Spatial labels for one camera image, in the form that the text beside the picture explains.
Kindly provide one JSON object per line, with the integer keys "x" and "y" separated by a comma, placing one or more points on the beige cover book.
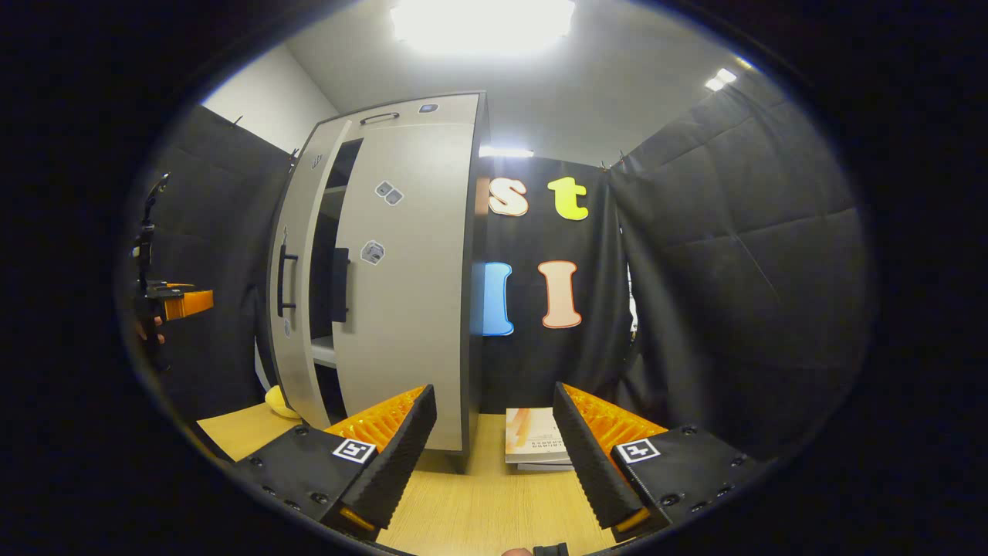
{"x": 536, "y": 436}

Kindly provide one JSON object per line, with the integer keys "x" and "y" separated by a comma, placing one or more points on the grey cabinet drawer front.
{"x": 448, "y": 112}

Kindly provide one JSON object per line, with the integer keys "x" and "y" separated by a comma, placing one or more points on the black plastic bracket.
{"x": 550, "y": 550}

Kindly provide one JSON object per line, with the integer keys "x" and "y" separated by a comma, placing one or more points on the black backdrop cloth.
{"x": 532, "y": 363}

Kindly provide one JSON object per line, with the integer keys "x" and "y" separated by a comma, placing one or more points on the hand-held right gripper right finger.
{"x": 590, "y": 463}

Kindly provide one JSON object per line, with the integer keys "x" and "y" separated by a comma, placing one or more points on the white book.
{"x": 548, "y": 467}

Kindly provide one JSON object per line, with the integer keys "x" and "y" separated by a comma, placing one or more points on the grey cabinet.
{"x": 475, "y": 309}

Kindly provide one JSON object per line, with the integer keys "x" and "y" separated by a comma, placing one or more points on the grey cabinet door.
{"x": 417, "y": 309}
{"x": 305, "y": 193}

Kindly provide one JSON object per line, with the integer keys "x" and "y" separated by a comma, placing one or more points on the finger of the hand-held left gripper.
{"x": 189, "y": 303}

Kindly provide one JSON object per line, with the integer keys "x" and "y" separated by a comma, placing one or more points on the small ceiling light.
{"x": 721, "y": 79}

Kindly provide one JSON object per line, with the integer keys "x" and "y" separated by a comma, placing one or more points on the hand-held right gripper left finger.
{"x": 401, "y": 455}

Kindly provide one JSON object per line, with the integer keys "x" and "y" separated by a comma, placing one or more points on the large ceiling light panel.
{"x": 482, "y": 23}

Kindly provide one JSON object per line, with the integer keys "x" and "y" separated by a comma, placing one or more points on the yellow rounded object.
{"x": 282, "y": 403}

